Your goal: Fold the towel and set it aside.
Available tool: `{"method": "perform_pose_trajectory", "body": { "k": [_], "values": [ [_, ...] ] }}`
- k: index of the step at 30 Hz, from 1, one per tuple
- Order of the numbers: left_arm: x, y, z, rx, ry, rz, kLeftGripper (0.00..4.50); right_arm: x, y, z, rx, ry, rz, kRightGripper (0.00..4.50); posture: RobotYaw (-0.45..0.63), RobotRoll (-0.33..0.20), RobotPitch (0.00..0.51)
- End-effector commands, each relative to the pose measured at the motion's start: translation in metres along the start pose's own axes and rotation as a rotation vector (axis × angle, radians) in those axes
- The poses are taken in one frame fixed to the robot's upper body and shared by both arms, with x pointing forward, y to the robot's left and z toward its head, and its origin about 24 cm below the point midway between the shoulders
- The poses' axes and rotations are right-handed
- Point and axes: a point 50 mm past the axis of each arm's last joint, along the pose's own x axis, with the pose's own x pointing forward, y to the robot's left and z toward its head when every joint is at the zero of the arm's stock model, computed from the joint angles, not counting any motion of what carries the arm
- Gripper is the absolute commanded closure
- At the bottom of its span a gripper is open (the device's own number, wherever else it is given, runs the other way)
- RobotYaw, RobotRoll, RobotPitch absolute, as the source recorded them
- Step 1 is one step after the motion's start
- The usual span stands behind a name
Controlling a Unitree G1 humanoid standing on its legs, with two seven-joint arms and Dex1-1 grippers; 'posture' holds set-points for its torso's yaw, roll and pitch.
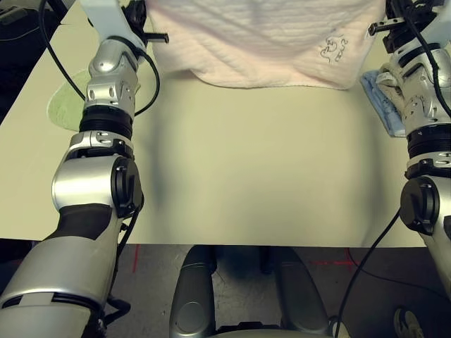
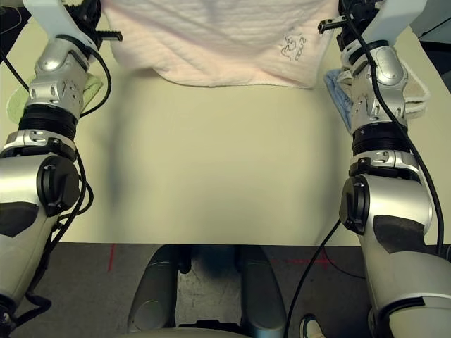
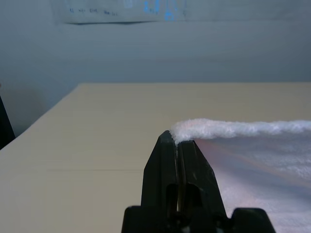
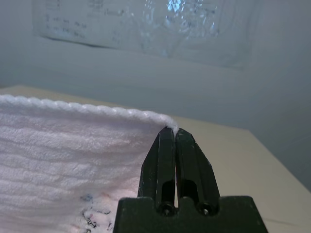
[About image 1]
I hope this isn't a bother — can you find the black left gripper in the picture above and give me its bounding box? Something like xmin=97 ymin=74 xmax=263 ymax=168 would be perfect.
xmin=121 ymin=0 xmax=170 ymax=45

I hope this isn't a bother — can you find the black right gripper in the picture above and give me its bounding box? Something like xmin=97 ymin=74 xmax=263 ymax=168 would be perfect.
xmin=368 ymin=0 xmax=441 ymax=54

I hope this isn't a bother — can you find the pink towel with embroidery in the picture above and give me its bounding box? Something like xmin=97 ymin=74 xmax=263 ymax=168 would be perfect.
xmin=146 ymin=0 xmax=385 ymax=91

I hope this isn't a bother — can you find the beige folded towel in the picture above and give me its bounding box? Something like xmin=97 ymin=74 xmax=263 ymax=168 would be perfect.
xmin=375 ymin=65 xmax=408 ymax=120

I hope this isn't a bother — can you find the light blue folded towel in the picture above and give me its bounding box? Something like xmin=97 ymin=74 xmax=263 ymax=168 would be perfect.
xmin=359 ymin=69 xmax=408 ymax=138

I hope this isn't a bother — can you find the green towel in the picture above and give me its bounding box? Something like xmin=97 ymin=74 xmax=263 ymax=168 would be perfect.
xmin=47 ymin=68 xmax=89 ymax=132

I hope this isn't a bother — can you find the grey power strip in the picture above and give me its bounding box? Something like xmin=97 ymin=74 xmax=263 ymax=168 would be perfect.
xmin=0 ymin=7 xmax=29 ymax=25

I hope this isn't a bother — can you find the grey robot right leg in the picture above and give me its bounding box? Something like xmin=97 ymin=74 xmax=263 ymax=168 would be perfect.
xmin=260 ymin=246 xmax=332 ymax=335

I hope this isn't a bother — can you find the grey robot leg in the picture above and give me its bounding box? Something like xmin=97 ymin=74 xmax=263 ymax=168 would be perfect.
xmin=260 ymin=246 xmax=332 ymax=335
xmin=169 ymin=245 xmax=218 ymax=338

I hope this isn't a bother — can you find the grey robot left leg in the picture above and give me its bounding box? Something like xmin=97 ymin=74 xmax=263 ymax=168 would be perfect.
xmin=169 ymin=245 xmax=218 ymax=338

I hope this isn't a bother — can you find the grey sneaker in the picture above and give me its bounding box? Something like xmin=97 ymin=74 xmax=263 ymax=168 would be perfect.
xmin=393 ymin=308 xmax=424 ymax=338

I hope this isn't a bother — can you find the beige robot torso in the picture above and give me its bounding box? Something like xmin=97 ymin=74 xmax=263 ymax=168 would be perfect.
xmin=211 ymin=327 xmax=335 ymax=338

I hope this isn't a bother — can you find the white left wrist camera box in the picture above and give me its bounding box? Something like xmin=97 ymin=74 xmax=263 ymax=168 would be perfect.
xmin=79 ymin=0 xmax=147 ymax=52

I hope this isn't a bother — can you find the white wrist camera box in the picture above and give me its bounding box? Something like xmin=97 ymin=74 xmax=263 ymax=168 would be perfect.
xmin=421 ymin=13 xmax=451 ymax=46
xmin=79 ymin=0 xmax=147 ymax=52

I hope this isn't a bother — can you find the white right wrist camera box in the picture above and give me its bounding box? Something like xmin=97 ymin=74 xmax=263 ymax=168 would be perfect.
xmin=421 ymin=13 xmax=451 ymax=46

